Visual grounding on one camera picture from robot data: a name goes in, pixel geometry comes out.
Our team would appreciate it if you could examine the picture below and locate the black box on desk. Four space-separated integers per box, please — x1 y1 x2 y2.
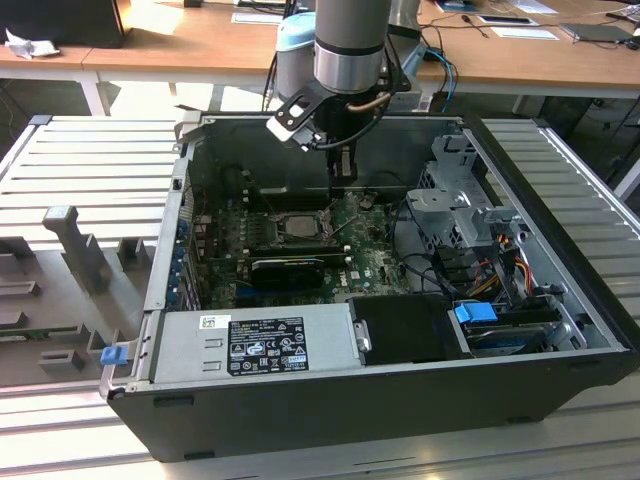
0 0 134 50

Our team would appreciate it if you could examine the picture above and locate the green motherboard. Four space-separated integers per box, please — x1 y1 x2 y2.
192 189 436 309

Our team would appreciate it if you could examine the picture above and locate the silver square CPU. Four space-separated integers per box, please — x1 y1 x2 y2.
282 215 327 240

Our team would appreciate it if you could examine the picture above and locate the thin wire locking lever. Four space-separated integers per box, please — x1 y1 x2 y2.
328 210 370 239
256 183 280 222

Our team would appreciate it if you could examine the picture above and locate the CPU socket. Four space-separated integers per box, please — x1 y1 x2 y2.
272 209 335 247

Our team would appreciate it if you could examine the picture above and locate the grey power supply unit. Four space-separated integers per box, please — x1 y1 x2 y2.
151 303 362 385

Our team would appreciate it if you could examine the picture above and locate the hard disk in blue carrier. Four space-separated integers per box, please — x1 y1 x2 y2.
451 299 562 357

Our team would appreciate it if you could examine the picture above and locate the green RAM stick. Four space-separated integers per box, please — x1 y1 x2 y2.
0 327 51 343

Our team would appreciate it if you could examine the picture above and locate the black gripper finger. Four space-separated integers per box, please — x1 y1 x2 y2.
326 146 358 201

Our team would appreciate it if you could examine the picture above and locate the black open PC case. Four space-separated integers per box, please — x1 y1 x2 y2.
99 112 634 464

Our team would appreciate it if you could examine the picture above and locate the blue cable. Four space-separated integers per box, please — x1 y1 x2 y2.
423 45 460 100

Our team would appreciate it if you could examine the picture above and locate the black RAM slot bank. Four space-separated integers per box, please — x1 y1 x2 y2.
247 243 352 266
248 187 337 212

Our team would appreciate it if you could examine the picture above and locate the black cable loop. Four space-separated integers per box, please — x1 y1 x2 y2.
387 197 454 294

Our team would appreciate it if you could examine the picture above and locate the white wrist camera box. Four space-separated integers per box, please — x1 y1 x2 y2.
265 83 325 152

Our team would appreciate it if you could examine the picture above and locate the crumpled white paper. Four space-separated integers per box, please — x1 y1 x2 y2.
4 26 62 61

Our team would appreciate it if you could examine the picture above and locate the metal socket cover frame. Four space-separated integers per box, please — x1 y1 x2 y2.
318 198 353 237

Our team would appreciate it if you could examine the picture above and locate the wooden desk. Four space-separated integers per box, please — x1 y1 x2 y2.
0 0 640 100

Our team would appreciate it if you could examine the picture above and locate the black graphics card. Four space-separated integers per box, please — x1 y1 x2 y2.
248 256 327 290

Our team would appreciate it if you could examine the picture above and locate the grey metal drive cage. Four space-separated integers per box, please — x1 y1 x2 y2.
403 133 527 254

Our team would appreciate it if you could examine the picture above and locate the grey parts rack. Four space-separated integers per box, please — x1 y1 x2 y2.
0 204 147 390

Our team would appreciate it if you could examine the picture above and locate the dark flat laptop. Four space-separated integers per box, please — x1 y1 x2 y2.
558 21 635 45

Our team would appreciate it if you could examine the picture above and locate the yellow and red wire bundle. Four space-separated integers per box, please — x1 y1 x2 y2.
468 253 534 297

